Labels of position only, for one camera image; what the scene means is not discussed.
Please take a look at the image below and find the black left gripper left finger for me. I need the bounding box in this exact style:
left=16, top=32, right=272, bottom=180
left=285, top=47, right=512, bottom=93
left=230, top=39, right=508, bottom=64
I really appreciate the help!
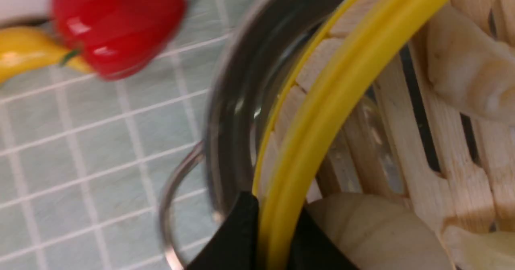
left=186, top=192, right=259, bottom=270

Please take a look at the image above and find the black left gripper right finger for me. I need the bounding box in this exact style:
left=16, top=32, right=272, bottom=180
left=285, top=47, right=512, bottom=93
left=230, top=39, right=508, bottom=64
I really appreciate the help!
left=287, top=209, right=358, bottom=270

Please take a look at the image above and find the yellow-rimmed bamboo steamer basket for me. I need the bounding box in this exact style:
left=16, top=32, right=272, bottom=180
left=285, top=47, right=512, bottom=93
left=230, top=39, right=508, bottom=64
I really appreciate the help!
left=252, top=0, right=514, bottom=270

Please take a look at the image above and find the stainless steel pot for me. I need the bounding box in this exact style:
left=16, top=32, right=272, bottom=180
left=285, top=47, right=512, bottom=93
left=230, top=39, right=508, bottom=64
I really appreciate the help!
left=158, top=0, right=343, bottom=270

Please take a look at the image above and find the white steamed bun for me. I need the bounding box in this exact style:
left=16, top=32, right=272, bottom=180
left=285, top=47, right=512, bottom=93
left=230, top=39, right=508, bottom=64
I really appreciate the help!
left=307, top=193, right=455, bottom=270

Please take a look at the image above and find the green checkered tablecloth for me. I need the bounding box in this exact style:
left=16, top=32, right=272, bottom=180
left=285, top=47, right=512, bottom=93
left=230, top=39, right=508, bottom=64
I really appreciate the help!
left=0, top=0, right=254, bottom=270

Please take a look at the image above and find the white dumpling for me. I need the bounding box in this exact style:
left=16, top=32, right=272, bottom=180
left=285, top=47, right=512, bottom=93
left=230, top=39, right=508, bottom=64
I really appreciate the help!
left=426, top=4, right=515, bottom=125

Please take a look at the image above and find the red bell pepper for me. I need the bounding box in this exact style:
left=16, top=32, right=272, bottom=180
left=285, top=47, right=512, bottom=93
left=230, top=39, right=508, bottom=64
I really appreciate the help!
left=51, top=0, right=187, bottom=81

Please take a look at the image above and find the yellow banana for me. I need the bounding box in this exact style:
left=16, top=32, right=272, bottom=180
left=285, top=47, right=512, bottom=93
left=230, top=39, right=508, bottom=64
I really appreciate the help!
left=0, top=26, right=93, bottom=83

